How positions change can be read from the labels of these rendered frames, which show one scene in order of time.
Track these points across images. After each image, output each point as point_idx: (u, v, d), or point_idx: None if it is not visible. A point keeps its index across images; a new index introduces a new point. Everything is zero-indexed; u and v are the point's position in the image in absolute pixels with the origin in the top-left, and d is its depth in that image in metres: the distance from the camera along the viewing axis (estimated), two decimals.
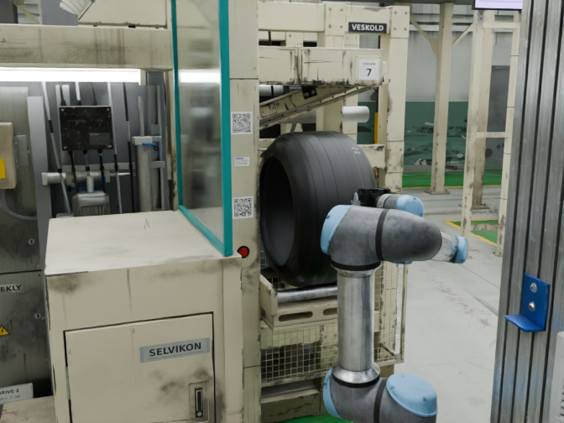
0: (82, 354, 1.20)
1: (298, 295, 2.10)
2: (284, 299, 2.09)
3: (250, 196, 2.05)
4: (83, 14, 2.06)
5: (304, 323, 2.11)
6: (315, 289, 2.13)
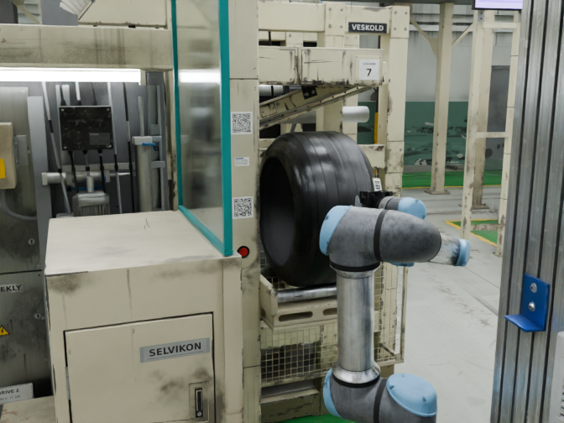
0: (82, 354, 1.20)
1: None
2: (281, 290, 2.12)
3: (250, 196, 2.05)
4: (83, 14, 2.06)
5: (304, 323, 2.11)
6: None
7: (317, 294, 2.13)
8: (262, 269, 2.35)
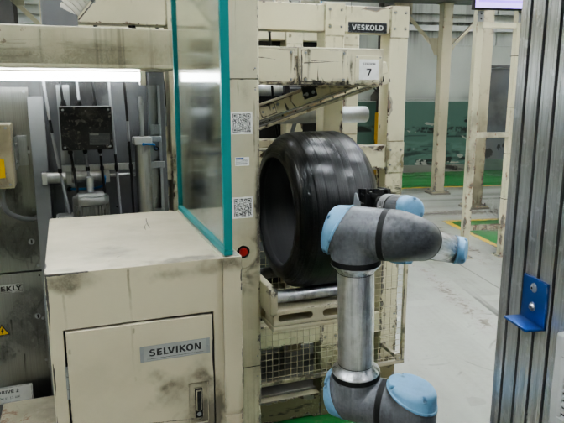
0: (82, 354, 1.20)
1: (298, 293, 2.10)
2: (284, 296, 2.09)
3: (250, 196, 2.05)
4: (83, 14, 2.06)
5: (304, 323, 2.11)
6: (314, 288, 2.13)
7: None
8: None
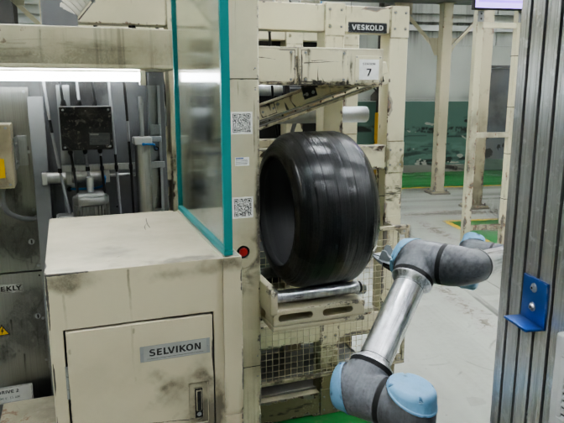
0: (82, 354, 1.20)
1: (294, 289, 2.14)
2: (281, 289, 2.12)
3: (250, 196, 2.05)
4: (83, 14, 2.06)
5: (304, 323, 2.11)
6: None
7: (317, 295, 2.13)
8: (263, 272, 2.35)
